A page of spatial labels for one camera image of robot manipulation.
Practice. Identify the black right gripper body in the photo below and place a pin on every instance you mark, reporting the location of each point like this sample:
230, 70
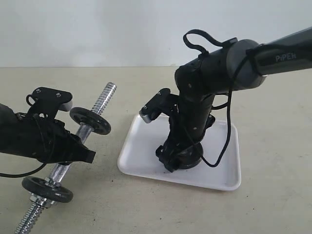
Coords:
188, 124

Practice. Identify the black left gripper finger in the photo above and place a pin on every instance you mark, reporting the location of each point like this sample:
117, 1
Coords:
75, 151

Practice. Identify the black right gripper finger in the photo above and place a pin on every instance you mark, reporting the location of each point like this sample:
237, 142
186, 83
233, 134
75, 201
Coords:
162, 153
171, 163

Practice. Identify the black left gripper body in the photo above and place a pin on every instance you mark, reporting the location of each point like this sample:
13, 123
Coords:
39, 138

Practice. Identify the black weight plate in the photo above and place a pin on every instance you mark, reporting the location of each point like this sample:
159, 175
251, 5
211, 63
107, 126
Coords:
190, 157
46, 190
83, 116

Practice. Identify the chrome threaded dumbbell bar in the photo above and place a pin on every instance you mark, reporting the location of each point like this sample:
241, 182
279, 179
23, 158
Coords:
59, 170

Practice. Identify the chrome star collar nut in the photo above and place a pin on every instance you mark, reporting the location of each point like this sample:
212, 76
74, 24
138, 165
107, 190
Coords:
39, 200

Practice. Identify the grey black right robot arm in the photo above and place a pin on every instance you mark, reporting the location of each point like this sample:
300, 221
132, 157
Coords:
235, 66

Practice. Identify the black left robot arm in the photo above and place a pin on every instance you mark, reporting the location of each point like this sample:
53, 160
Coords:
6, 114

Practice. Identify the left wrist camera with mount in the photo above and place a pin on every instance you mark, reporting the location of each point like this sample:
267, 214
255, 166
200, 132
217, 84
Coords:
48, 101

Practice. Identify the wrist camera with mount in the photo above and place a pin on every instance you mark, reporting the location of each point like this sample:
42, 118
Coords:
48, 101
156, 104

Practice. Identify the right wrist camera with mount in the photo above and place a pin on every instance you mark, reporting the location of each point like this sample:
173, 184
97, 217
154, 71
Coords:
156, 104

